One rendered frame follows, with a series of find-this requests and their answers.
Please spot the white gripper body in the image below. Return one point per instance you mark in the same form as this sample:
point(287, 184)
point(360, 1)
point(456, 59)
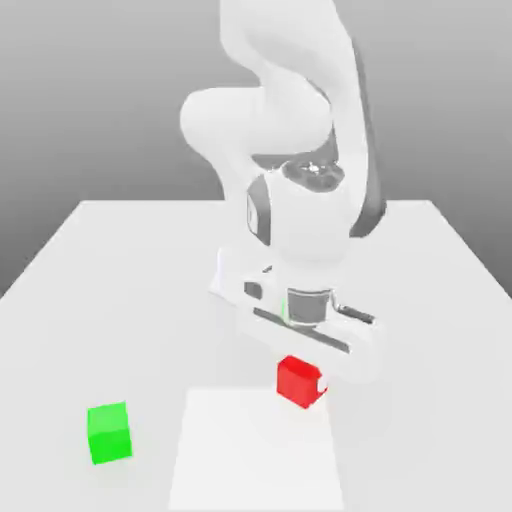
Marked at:
point(360, 352)

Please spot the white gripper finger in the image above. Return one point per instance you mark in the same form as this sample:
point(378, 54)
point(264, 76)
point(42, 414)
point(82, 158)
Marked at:
point(322, 384)

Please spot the small red cube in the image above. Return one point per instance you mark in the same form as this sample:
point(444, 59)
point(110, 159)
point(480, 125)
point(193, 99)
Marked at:
point(296, 380)

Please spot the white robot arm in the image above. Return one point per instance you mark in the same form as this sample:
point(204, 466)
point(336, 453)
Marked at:
point(296, 224)

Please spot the small green cube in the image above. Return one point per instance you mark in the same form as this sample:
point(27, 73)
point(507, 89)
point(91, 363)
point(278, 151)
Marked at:
point(108, 434)

